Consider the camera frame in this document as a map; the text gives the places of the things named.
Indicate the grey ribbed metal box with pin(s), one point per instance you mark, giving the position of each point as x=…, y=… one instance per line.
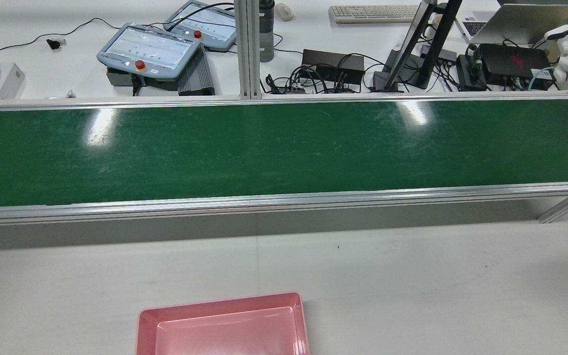
x=197, y=74

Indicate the small black white plug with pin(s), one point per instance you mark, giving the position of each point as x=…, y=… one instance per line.
x=53, y=44

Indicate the dark grey water bottle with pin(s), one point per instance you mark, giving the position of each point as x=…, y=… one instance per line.
x=266, y=34

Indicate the black monitor with stand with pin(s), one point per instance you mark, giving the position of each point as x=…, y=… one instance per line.
x=429, y=64

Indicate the green conveyor belt aluminium frame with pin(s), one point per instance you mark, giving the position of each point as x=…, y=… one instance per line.
x=284, y=148

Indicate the pink plastic box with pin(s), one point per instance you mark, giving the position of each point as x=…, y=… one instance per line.
x=225, y=330

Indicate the aluminium profile post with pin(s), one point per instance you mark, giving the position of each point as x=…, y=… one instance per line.
x=247, y=49

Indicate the white keyboard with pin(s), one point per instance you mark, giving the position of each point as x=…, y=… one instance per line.
x=372, y=14

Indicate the black mini computer red logo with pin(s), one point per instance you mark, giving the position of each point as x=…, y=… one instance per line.
x=511, y=61

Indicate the silver laptop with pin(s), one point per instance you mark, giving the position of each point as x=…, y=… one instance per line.
x=520, y=22

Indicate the small white box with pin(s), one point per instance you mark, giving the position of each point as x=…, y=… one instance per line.
x=10, y=81

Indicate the black power adapter brick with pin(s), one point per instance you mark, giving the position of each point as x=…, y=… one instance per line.
x=331, y=61

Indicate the grey teach pendant red button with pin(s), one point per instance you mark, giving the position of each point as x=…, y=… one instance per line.
x=146, y=49
x=210, y=24

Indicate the white computer mouse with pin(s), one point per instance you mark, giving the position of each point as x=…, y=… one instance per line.
x=284, y=12

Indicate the black usb hub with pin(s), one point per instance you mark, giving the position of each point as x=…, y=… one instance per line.
x=444, y=54

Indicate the black flat box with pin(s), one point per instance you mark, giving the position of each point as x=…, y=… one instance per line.
x=121, y=78

